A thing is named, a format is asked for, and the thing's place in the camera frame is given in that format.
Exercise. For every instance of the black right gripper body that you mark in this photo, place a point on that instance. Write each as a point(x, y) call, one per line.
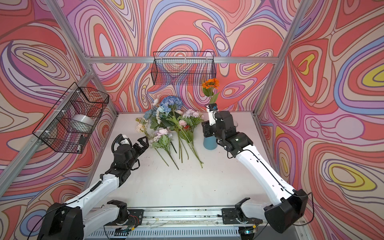
point(208, 128)

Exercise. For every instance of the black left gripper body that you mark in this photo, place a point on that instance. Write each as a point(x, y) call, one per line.
point(137, 148)

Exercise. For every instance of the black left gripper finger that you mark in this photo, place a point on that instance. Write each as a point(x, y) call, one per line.
point(138, 150)
point(141, 141)

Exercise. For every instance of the purple and pink mixed bouquet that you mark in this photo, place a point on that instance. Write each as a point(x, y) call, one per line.
point(162, 139)

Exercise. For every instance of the orange gerbera flower stem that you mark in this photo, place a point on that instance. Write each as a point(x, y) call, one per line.
point(211, 89)

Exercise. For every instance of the bright blue hydrangea stem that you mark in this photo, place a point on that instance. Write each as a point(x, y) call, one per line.
point(172, 107)

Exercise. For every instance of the red gerbera flower stem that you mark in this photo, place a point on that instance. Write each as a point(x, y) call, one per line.
point(186, 135)

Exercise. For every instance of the white poppy flower stem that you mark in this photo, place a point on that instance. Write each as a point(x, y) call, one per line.
point(156, 105)

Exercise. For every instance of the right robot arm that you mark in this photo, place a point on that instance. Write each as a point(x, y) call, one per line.
point(286, 205)

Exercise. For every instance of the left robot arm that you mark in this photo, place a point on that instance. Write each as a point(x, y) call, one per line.
point(75, 219)

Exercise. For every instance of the teal ceramic vase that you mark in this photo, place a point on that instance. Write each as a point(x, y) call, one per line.
point(210, 143)

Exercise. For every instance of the cream rose spray stem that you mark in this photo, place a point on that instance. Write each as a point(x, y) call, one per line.
point(142, 126)

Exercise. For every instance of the pink small flower bunch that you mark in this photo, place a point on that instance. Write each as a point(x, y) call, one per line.
point(191, 118)

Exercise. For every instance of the dusty blue hydrangea stem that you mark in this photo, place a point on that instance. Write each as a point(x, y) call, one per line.
point(152, 122)

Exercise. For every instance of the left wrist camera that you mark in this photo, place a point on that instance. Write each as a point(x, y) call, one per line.
point(124, 140)

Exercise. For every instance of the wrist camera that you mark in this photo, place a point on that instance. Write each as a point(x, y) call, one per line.
point(124, 140)
point(212, 109)

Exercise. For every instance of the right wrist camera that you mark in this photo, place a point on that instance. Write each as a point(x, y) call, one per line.
point(212, 109)

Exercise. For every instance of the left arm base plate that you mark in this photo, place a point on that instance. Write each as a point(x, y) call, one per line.
point(133, 218)

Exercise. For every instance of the black wire basket left wall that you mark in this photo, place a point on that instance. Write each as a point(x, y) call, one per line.
point(59, 133)

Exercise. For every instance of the black wire basket wall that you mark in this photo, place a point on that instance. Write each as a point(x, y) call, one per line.
point(183, 68)
point(59, 133)

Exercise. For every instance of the black wire basket back wall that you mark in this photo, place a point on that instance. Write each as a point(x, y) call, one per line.
point(183, 68)

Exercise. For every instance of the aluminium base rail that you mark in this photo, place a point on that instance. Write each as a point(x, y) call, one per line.
point(194, 223)

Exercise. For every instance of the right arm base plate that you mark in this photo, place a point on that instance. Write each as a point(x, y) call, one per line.
point(232, 216)

